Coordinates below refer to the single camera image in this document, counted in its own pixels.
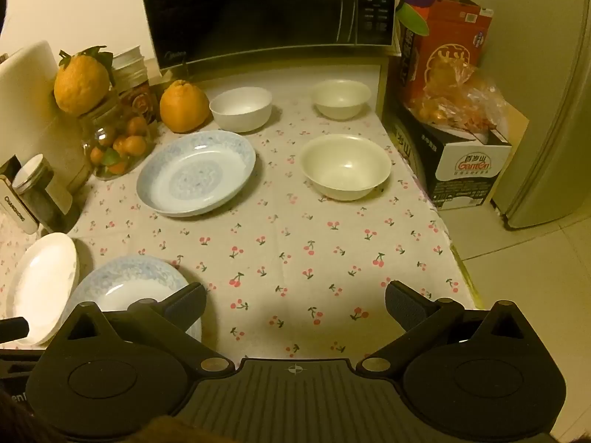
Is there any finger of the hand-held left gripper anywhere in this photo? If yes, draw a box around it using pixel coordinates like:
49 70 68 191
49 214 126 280
0 317 30 343

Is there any plain white plate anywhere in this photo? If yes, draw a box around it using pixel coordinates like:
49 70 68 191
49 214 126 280
6 232 80 347

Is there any plastic bag of fruit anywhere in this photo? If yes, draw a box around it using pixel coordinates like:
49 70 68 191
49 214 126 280
406 62 511 134

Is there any black and white carton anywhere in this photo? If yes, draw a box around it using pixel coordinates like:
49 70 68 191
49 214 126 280
392 102 513 213

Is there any large orange with leaves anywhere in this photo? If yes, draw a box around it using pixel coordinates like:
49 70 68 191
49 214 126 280
54 46 114 116

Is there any large cream bowl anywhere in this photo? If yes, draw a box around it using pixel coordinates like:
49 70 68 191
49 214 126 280
300 134 392 202

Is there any black microwave oven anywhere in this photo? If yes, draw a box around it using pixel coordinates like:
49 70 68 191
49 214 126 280
136 0 407 71

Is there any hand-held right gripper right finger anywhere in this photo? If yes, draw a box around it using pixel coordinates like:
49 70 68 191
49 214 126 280
355 280 536 374

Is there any white kitchen appliance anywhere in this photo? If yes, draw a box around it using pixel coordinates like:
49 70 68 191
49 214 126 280
0 40 93 236

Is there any grey refrigerator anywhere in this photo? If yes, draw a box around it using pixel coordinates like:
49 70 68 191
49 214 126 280
489 0 591 230

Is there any small jar with metal lid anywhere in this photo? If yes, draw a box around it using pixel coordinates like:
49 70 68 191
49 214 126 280
11 154 70 231

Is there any white bowl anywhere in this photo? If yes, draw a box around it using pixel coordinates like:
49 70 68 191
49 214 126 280
209 87 272 133

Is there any small cream bowl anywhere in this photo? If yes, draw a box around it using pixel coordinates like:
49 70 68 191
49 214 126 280
310 79 372 121

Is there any red label jar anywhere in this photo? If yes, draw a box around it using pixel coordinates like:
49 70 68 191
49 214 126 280
111 46 158 125

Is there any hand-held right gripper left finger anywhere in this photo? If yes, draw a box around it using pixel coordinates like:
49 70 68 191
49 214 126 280
55 281 236 377

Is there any orange cardboard box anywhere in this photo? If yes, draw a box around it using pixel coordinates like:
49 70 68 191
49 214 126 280
399 0 495 116

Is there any cherry print tablecloth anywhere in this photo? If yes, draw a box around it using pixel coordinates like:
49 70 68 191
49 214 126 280
0 74 478 372

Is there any purple and green toy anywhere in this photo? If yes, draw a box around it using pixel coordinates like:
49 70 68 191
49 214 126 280
394 0 437 35

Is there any glass jar of kumquats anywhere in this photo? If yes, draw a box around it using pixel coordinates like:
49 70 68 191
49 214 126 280
78 97 153 181

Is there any blue patterned plate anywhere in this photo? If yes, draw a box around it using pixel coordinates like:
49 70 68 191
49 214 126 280
67 255 204 351
136 130 257 217

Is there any large leafless orange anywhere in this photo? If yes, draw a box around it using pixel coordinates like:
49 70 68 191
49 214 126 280
159 80 209 134

